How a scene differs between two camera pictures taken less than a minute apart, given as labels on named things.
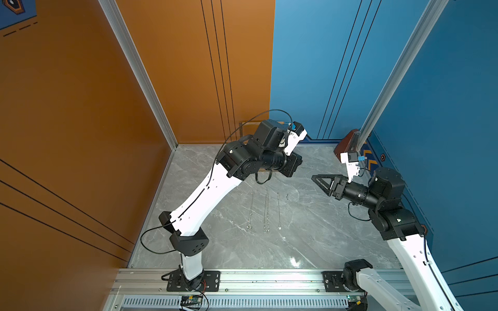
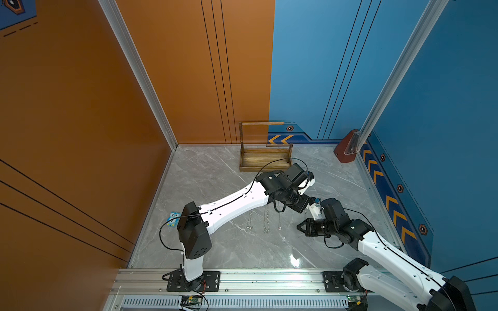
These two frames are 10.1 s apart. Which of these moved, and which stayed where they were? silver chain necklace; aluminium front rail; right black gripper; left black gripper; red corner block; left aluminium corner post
Moved: left black gripper; right black gripper
Stayed: left aluminium corner post; red corner block; silver chain necklace; aluminium front rail
